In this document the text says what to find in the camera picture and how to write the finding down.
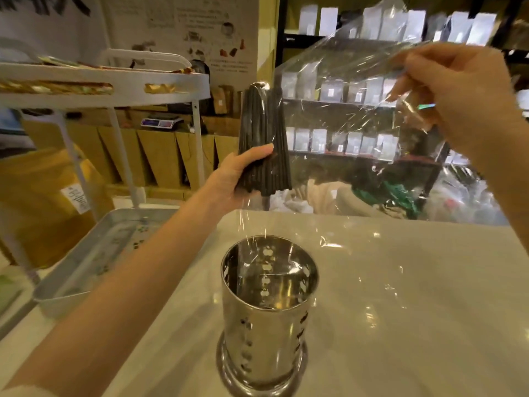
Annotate digital weighing scale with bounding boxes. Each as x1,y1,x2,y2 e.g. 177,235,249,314
140,115,185,130

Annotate clear plastic bag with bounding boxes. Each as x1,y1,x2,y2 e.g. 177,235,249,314
242,0,448,294

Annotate beige cloth bag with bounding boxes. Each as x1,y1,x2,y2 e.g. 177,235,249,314
273,178,383,217

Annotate white metal cart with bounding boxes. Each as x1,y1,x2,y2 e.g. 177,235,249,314
0,49,212,286

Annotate perforated steel utensil holder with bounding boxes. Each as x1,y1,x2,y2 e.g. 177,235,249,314
217,235,320,395

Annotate row of white packets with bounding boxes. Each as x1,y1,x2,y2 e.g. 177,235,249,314
280,71,399,104
298,5,498,47
285,127,400,156

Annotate gold foil packets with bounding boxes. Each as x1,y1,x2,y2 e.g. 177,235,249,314
0,55,195,96

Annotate rectangular metal tray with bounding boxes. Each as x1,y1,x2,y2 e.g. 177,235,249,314
32,207,181,320

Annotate person's left hand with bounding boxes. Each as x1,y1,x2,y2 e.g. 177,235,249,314
202,143,274,215

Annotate person's right forearm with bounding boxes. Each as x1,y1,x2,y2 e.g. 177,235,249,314
467,76,529,230

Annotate black shelf unit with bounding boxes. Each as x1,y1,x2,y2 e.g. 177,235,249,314
274,0,529,212

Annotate row of brown cardboard boxes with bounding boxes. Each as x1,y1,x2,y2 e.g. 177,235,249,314
21,119,241,188

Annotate bundle of black chopsticks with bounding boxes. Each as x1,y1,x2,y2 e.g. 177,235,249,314
236,81,293,197

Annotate green plastic bag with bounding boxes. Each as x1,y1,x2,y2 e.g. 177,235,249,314
378,180,420,220

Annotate pile of clear plastic bags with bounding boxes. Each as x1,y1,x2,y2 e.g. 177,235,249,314
423,151,510,226

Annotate white printed wall poster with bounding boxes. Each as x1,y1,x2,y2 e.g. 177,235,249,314
100,0,260,76

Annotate person's left forearm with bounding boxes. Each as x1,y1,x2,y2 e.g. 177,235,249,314
0,187,227,397

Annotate person's right hand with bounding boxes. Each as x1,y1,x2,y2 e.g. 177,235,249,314
389,42,522,155

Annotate large yellow bag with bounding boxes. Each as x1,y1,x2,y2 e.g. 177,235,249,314
0,145,115,270

